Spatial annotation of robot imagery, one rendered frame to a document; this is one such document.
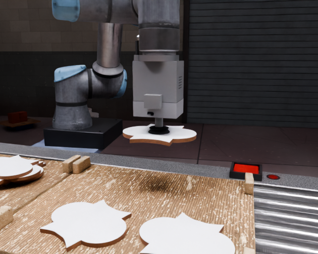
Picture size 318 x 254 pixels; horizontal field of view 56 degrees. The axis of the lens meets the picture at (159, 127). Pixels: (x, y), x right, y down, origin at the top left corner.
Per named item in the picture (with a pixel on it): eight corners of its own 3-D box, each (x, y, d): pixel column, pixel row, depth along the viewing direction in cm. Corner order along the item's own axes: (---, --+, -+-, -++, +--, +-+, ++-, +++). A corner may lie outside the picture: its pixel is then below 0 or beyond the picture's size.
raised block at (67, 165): (75, 164, 77) (74, 154, 77) (82, 165, 77) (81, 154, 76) (62, 173, 72) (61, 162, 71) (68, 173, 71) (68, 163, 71)
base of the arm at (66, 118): (66, 119, 128) (65, 96, 126) (99, 122, 124) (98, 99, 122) (44, 127, 114) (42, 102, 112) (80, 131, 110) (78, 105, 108)
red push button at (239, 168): (234, 168, 80) (234, 163, 80) (258, 171, 78) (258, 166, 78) (232, 177, 75) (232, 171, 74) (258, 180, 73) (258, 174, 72)
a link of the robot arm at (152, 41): (174, 27, 51) (129, 28, 53) (173, 55, 52) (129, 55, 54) (183, 30, 58) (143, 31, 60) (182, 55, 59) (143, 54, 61)
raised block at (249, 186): (244, 183, 66) (245, 171, 65) (253, 184, 66) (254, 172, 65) (244, 194, 61) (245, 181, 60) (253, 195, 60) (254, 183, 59)
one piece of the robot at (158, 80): (122, 39, 52) (124, 131, 55) (173, 39, 49) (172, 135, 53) (141, 41, 61) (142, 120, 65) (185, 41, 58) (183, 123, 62)
